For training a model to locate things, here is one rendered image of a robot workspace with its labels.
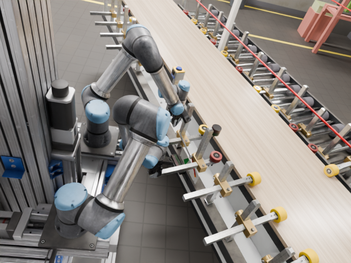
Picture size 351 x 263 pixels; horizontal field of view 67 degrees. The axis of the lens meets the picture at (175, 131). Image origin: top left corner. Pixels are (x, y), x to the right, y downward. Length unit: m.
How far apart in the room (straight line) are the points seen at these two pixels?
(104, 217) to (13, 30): 0.65
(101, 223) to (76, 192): 0.15
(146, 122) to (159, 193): 1.68
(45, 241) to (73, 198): 0.26
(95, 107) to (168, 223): 1.41
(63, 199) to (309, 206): 1.43
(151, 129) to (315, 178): 1.40
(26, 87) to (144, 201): 1.82
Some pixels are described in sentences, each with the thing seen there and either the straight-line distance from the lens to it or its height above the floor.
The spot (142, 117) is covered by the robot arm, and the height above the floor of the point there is 1.53.
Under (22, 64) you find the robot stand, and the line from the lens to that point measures 0.89.
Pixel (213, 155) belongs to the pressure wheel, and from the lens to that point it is 1.81.
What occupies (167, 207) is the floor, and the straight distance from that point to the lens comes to 2.55.
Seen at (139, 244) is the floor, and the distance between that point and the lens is 2.37.
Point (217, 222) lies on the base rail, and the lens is 1.78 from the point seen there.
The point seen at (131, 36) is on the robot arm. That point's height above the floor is 1.59.
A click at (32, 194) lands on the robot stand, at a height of 1.00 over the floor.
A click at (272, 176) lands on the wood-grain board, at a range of 1.90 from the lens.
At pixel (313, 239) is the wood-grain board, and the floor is 0.90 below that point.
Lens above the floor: 2.19
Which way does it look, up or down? 44 degrees down
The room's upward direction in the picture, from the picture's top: 17 degrees clockwise
